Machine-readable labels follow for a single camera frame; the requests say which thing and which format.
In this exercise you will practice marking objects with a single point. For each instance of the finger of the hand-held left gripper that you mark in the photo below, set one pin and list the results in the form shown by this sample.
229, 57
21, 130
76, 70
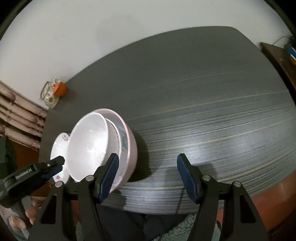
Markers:
54, 166

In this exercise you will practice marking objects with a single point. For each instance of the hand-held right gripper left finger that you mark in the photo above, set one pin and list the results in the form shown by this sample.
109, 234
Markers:
108, 178

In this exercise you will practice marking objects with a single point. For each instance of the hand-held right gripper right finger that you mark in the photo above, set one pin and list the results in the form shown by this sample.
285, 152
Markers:
188, 178

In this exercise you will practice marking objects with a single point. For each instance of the white plate with pink flowers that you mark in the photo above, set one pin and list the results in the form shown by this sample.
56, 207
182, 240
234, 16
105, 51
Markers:
59, 148

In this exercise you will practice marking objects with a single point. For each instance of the large pink bowl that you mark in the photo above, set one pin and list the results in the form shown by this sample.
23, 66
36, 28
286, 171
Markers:
130, 153

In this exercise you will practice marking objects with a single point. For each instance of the white bowl with pink base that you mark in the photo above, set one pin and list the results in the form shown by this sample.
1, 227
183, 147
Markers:
87, 143

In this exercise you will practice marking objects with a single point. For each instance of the person's left hand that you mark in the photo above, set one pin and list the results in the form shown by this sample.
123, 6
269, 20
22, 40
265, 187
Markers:
30, 213

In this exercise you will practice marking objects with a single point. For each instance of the brown wooden panel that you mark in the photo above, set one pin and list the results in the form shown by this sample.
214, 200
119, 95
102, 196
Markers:
25, 154

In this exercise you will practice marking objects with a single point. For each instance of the dark pants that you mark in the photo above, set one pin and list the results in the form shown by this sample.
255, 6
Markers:
124, 222

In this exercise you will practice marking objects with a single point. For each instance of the beige patterned curtain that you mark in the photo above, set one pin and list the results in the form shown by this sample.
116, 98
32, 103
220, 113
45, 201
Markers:
20, 115

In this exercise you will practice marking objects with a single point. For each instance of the floral ceramic teapot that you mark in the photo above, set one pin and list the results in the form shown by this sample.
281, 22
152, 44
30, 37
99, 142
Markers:
49, 99

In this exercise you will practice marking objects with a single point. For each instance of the orange ceramic cup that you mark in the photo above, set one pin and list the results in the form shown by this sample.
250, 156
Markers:
60, 89

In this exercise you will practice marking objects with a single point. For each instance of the dark wooden cabinet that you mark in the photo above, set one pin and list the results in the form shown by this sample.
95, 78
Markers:
279, 62

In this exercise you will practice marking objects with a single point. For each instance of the small orange cup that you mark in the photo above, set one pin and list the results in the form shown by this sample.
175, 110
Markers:
293, 60

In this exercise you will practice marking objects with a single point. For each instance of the blue and white box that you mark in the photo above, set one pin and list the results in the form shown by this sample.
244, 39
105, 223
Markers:
291, 51

